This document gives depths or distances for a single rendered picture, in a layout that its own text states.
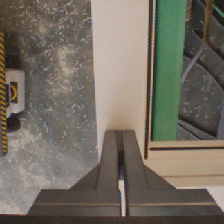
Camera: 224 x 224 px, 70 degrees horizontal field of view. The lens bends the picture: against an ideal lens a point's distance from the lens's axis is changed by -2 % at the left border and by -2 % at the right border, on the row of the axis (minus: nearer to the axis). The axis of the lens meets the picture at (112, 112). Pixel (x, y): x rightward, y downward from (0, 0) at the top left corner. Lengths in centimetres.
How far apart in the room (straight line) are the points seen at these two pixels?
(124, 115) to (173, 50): 11
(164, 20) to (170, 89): 8
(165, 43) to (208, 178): 17
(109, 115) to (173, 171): 11
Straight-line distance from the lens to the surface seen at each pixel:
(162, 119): 24
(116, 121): 15
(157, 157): 24
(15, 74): 112
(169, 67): 23
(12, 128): 121
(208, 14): 96
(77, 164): 133
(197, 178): 22
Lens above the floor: 108
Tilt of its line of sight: 74 degrees down
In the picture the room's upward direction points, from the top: 175 degrees counter-clockwise
